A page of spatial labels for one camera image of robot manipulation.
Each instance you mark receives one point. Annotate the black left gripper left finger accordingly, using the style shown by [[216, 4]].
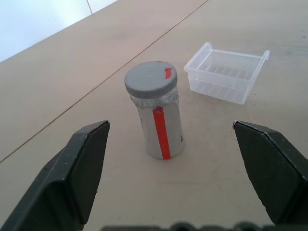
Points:
[[65, 178]]

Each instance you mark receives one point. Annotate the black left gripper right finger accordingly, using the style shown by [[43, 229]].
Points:
[[272, 173]]

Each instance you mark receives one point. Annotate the grey jar with red stripe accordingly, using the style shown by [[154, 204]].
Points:
[[161, 130]]

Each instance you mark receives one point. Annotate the clear plastic tray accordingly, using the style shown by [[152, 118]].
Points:
[[222, 77]]

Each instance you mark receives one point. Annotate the grey plastic jar lid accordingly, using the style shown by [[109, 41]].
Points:
[[150, 79]]

